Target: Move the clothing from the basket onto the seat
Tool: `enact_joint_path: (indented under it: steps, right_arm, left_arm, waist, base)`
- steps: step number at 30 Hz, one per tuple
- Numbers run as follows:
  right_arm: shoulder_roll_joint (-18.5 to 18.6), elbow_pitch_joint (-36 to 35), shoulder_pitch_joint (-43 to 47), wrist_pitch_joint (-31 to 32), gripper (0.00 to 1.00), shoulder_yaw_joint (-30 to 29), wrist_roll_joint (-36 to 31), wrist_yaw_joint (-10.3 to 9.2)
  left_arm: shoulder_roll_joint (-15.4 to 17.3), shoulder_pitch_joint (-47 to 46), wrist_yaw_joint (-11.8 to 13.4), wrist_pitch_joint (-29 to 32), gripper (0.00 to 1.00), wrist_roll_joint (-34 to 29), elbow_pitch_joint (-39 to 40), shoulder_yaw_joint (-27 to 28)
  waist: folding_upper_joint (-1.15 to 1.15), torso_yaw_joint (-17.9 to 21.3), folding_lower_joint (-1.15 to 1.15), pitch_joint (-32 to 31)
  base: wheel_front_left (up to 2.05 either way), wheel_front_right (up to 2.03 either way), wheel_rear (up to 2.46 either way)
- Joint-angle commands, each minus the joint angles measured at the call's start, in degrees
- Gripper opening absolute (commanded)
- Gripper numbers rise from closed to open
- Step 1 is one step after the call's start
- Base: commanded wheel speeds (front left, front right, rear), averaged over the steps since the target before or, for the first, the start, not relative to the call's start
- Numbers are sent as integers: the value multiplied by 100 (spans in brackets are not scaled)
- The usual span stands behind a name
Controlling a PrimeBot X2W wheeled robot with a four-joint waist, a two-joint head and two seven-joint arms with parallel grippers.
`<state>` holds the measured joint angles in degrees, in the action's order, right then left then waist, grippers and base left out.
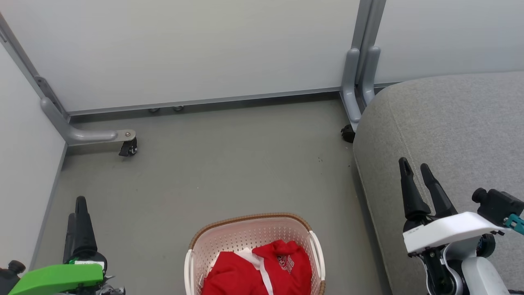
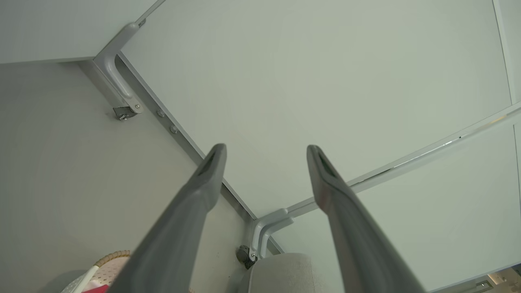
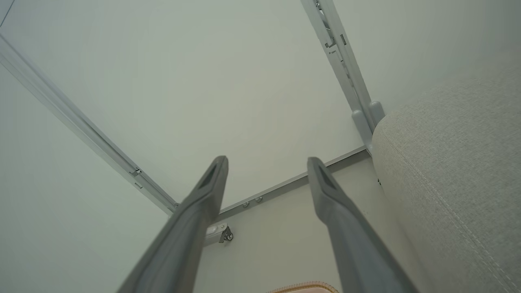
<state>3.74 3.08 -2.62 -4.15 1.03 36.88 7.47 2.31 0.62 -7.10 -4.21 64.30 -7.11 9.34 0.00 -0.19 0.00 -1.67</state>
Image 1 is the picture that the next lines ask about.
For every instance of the slanted grey partition post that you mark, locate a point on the slanted grey partition post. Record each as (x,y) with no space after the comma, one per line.
(18,52)

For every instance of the black caster wheel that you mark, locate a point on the black caster wheel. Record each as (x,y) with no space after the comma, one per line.
(129,148)
(348,134)

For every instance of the red shirt with label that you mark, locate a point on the red shirt with label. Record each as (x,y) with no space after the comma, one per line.
(229,274)

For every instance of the grey fabric sofa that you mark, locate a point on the grey fabric sofa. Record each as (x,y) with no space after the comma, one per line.
(450,123)

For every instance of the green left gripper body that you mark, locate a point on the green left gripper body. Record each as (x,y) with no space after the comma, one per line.
(57,278)

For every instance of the curved grey partition foot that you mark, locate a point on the curved grey partition foot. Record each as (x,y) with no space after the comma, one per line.
(350,90)
(370,78)

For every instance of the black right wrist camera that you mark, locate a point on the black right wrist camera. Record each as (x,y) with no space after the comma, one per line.
(499,205)

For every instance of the upright grey partition post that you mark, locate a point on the upright grey partition post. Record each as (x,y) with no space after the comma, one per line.
(368,24)

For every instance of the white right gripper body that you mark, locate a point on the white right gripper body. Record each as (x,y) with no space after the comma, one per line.
(450,231)

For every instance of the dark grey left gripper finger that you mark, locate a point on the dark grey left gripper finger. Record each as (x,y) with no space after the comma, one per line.
(69,237)
(84,237)

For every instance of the white plastic laundry basket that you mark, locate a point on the white plastic laundry basket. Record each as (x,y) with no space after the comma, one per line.
(245,233)

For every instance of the long grey partition foot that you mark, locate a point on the long grey partition foot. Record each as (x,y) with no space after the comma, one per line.
(82,135)

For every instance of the red shorts with white trim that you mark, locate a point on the red shorts with white trim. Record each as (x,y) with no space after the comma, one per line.
(294,270)

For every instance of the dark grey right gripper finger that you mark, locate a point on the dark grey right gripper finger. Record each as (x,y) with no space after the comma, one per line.
(411,196)
(440,198)

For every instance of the right arm white grey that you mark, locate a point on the right arm white grey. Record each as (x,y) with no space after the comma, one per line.
(483,274)

